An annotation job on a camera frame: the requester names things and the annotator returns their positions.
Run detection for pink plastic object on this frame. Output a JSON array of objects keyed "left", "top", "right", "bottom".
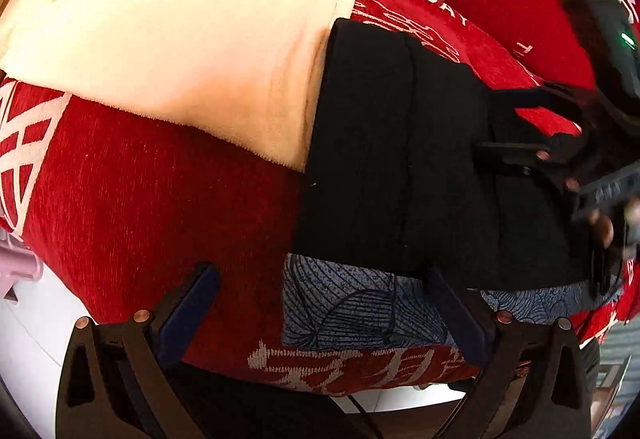
[{"left": 0, "top": 231, "right": 46, "bottom": 305}]

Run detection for person's right hand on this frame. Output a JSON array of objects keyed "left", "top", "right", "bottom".
[{"left": 535, "top": 146, "right": 640, "bottom": 260}]

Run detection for black cable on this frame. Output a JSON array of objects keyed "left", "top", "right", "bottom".
[{"left": 345, "top": 394, "right": 382, "bottom": 439}]

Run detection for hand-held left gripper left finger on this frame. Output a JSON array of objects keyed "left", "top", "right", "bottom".
[{"left": 56, "top": 261, "right": 222, "bottom": 439}]

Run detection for cream fleece blanket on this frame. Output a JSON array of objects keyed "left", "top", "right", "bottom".
[{"left": 0, "top": 0, "right": 361, "bottom": 170}]

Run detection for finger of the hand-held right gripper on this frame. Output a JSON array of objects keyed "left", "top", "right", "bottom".
[
  {"left": 475, "top": 134, "right": 581, "bottom": 176},
  {"left": 482, "top": 82, "right": 596, "bottom": 120}
]

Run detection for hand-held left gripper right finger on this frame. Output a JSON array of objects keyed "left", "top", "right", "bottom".
[{"left": 427, "top": 266, "right": 593, "bottom": 439}]

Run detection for red chenille sofa cover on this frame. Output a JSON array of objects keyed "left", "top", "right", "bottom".
[{"left": 0, "top": 0, "right": 640, "bottom": 400}]

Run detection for black pants with floral waistband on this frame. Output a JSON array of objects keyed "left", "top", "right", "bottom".
[{"left": 280, "top": 18, "right": 626, "bottom": 352}]

